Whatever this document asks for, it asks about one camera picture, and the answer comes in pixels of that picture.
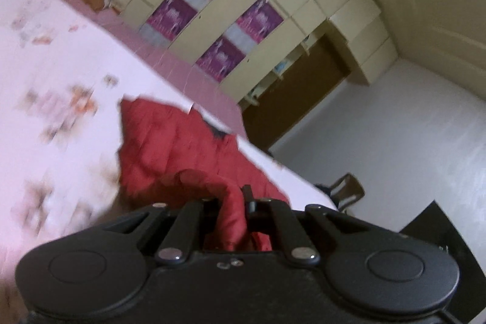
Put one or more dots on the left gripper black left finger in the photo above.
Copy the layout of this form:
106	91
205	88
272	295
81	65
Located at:
194	224

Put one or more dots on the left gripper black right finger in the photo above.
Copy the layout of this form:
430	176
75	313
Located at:
276	219

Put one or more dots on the red quilted down jacket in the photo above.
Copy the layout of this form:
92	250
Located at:
174	157

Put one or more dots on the brown wooden chair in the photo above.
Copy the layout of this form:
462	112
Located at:
344	192

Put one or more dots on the pink bed sheet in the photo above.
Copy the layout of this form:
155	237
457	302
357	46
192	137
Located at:
189	80

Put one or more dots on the dark brown wooden door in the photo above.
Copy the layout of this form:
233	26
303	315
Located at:
287	100

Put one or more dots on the purple poster lower right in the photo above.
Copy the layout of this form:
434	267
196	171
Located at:
220	59

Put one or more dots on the purple poster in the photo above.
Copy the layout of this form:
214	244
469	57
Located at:
171	17
259	20
220	59

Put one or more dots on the white floral quilt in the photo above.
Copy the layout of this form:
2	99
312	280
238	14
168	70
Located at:
62	78

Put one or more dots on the purple poster upper right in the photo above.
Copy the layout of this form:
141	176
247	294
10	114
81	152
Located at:
259	20

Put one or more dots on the purple poster lower left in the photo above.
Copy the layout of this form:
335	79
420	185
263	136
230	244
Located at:
171	17

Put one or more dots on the cream wardrobe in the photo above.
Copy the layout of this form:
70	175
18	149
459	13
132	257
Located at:
238	42

